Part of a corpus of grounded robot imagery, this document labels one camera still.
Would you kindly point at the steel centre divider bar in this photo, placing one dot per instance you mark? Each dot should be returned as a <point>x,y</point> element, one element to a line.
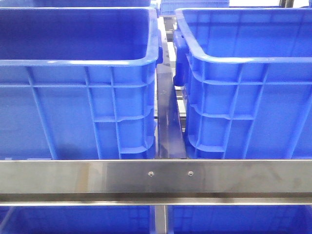
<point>170,139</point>

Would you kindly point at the large blue crate left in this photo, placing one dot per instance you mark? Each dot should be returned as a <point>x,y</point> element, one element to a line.
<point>78,83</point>

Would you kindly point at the large blue crate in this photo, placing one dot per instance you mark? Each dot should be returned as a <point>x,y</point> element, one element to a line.
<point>78,83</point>
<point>246,78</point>

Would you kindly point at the large blue crate right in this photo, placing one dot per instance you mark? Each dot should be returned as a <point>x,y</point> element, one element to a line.
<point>246,78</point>

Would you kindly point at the blue crate lower right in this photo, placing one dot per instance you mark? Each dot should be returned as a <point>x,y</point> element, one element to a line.
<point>241,219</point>

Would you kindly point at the blue crate rear right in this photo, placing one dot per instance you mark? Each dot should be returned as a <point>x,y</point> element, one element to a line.
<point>168,7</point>

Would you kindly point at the blue crate lower left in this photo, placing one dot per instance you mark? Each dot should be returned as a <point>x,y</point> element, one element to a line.
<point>79,220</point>

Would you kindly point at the blue crate rear left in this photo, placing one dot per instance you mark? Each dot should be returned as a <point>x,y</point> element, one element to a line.
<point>79,3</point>

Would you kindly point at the steel front shelf rail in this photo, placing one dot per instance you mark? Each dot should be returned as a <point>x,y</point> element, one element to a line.
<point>126,182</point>

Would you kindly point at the steel lower vertical post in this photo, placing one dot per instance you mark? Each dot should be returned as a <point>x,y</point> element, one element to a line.
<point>161,219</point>

